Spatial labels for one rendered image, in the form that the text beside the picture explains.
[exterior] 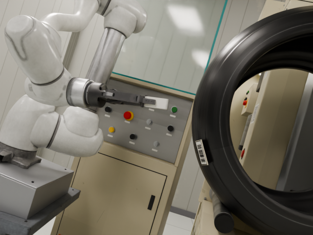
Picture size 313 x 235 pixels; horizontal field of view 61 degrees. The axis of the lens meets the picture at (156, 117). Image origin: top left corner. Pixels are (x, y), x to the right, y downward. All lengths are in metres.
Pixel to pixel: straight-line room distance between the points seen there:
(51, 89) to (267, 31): 0.59
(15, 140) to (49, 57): 0.48
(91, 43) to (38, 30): 3.29
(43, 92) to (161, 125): 0.74
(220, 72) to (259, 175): 0.49
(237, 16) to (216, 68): 3.47
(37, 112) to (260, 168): 0.86
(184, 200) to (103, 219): 2.43
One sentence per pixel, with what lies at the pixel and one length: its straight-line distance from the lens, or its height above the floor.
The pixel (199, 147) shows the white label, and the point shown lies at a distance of 0.64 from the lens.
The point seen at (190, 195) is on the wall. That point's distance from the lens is 3.81.
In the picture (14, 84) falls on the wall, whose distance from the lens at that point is 4.30.
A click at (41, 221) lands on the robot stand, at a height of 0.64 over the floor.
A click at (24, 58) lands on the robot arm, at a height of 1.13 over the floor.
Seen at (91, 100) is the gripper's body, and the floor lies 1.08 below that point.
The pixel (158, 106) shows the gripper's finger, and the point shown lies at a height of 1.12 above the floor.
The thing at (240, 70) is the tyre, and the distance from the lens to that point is 0.65.
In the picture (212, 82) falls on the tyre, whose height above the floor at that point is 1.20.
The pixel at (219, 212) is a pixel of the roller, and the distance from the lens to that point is 0.67.
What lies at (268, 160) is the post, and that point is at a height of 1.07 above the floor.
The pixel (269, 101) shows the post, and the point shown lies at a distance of 1.04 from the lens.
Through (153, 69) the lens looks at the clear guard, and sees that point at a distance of 1.44.
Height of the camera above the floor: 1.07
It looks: 2 degrees up
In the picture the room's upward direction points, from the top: 17 degrees clockwise
